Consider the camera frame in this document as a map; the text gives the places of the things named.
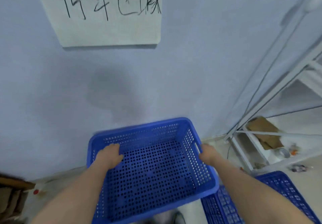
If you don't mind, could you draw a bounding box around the white handwritten paper sign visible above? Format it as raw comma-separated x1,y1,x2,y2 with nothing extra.
31,0,161,48

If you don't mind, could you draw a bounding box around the brown cardboard box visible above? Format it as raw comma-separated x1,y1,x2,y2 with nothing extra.
0,173,36,222

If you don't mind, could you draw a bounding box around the person's left hand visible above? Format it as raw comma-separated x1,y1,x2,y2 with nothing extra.
95,143,124,170

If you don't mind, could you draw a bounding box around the blue perforated plastic crate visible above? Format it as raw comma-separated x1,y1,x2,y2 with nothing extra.
87,117,220,224
200,171,321,224

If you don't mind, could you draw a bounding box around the brown cardboard piece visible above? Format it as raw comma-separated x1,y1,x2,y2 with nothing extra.
246,116,285,151

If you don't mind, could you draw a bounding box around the white metal shelf rack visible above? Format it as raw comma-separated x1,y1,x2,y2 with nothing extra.
224,0,322,175

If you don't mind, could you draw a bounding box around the grey tape roll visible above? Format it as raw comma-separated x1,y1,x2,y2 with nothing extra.
275,147,291,159

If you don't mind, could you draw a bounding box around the person's left forearm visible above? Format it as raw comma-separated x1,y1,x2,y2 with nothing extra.
30,160,109,224

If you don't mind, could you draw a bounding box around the grey cable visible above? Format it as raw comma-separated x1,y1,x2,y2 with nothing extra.
226,17,308,156

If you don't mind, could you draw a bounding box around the person's right hand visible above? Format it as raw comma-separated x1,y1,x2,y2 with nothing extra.
199,143,221,166

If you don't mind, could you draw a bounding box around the person's right forearm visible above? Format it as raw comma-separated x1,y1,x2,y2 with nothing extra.
210,156,315,224

